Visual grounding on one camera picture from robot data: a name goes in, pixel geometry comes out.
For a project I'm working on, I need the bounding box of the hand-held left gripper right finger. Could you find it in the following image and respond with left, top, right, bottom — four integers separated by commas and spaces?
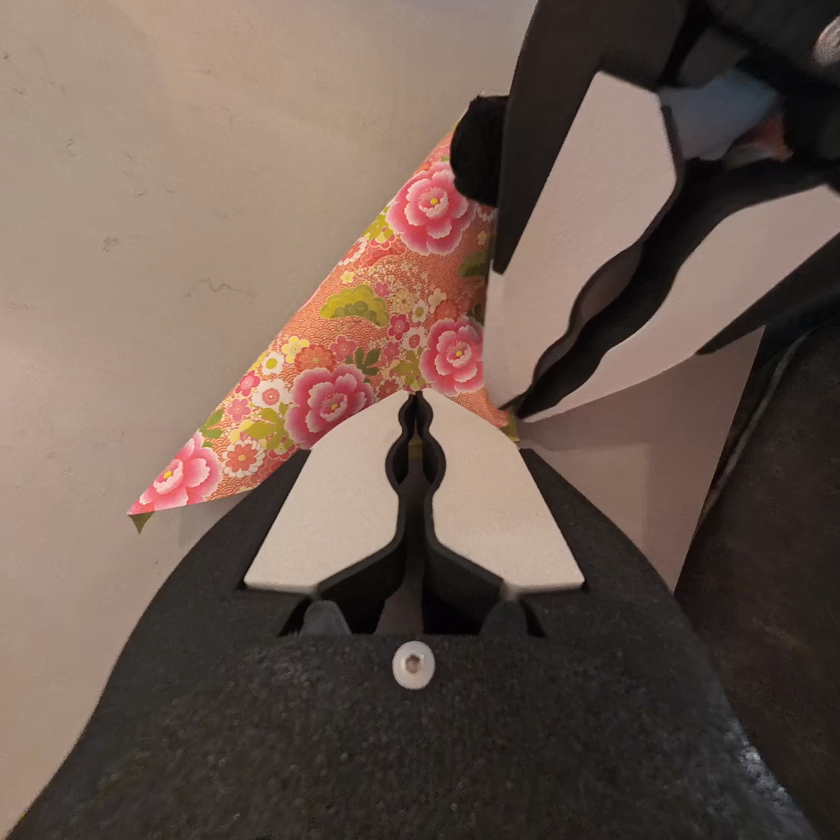
417, 390, 586, 636

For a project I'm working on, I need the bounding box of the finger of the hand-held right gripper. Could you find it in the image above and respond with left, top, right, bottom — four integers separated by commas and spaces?
517, 167, 840, 423
484, 71, 689, 416

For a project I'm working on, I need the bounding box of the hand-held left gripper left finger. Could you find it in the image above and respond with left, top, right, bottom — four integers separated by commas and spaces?
244, 391, 421, 636

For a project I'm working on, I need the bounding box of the floral origami paper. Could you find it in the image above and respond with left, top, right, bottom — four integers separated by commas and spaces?
126, 128, 519, 534

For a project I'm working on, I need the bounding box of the person's right forearm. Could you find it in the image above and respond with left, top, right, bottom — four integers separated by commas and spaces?
675, 322, 840, 840

